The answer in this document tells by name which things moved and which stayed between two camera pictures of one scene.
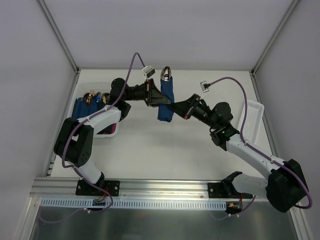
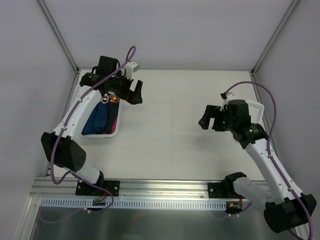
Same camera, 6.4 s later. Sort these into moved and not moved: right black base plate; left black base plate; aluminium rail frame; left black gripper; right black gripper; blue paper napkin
Moved: left black gripper; blue paper napkin; right black gripper
Not moved: right black base plate; aluminium rail frame; left black base plate
